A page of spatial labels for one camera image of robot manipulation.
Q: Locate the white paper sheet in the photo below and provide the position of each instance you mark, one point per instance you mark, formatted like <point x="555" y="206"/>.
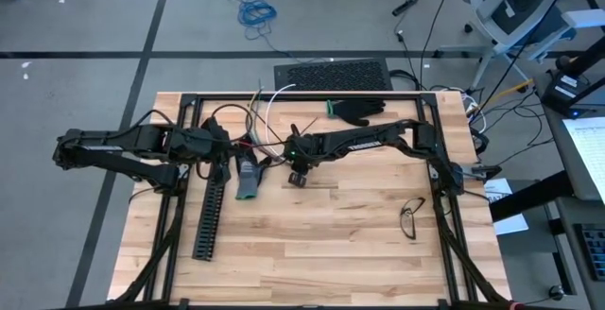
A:
<point x="513" y="225"/>

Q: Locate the open laptop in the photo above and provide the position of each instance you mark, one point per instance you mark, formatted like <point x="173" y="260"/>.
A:
<point x="586" y="154"/>

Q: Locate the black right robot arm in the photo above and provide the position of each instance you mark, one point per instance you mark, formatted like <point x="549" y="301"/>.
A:
<point x="368" y="142"/>

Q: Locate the black power strip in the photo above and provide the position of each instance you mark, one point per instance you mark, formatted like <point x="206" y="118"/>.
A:
<point x="405" y="6"/>

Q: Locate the black zip tie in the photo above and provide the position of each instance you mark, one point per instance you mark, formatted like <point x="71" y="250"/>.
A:
<point x="309" y="125"/>

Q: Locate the grey desk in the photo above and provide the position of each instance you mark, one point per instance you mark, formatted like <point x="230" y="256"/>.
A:
<point x="565" y="206"/>

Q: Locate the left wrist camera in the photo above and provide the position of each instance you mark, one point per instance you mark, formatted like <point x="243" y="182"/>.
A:
<point x="211" y="125"/>

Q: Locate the black work glove green cuff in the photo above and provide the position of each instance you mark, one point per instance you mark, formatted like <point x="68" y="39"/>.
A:
<point x="359" y="110"/>
<point x="248" y="177"/>

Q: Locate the black control box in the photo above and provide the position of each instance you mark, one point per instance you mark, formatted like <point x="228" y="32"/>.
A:
<point x="565" y="92"/>

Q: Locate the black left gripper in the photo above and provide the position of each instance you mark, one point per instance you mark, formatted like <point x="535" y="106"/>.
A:
<point x="212" y="147"/>

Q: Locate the black keyboard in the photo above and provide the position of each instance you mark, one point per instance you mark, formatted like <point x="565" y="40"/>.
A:
<point x="593" y="253"/>

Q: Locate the silver bracket plate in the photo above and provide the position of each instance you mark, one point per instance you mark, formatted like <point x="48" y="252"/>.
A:
<point x="434" y="171"/>

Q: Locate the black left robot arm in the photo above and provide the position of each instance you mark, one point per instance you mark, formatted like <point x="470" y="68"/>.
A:
<point x="142" y="142"/>

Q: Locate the black aluminium table frame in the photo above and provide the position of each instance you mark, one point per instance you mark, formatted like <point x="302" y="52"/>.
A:
<point x="392" y="96"/>

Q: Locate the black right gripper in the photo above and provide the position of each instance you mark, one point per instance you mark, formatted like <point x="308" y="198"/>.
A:
<point x="297" y="164"/>

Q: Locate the black-rimmed eyeglasses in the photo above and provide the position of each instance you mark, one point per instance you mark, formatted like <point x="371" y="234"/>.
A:
<point x="407" y="211"/>

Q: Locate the grey office chair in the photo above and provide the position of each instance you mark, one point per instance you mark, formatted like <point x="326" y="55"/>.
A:
<point x="510" y="3"/>

